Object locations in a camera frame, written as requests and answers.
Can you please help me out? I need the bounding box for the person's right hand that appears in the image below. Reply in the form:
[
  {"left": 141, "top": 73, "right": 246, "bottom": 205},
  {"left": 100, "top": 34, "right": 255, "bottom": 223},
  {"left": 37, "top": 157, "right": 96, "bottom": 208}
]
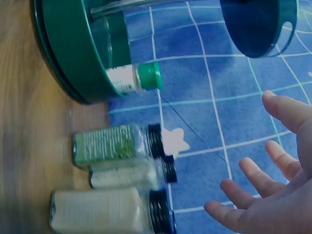
[{"left": 204, "top": 90, "right": 312, "bottom": 234}]

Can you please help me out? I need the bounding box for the white granule jar black cap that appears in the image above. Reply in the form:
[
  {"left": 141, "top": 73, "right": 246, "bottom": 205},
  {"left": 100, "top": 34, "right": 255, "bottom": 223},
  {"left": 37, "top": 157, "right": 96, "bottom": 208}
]
[{"left": 88, "top": 155, "right": 178, "bottom": 190}]

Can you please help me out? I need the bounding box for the beige powder jar black cap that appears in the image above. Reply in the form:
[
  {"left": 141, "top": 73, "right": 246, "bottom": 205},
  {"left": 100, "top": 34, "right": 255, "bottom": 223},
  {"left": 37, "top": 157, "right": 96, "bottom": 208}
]
[{"left": 49, "top": 187, "right": 175, "bottom": 234}]

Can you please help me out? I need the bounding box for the green herb jar black cap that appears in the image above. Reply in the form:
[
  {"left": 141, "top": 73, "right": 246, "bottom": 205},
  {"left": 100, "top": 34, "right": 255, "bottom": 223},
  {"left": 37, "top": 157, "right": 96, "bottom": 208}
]
[{"left": 72, "top": 123, "right": 167, "bottom": 169}]

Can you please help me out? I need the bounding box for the spice jar with green cap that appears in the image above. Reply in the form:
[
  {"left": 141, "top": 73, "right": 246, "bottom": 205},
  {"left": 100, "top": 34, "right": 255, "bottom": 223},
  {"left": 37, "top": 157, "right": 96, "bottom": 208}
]
[{"left": 105, "top": 61, "right": 164, "bottom": 95}]

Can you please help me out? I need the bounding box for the green two-tier turntable rack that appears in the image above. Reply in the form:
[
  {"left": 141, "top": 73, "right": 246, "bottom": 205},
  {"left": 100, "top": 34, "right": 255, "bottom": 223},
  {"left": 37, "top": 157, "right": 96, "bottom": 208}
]
[{"left": 33, "top": 0, "right": 298, "bottom": 105}]

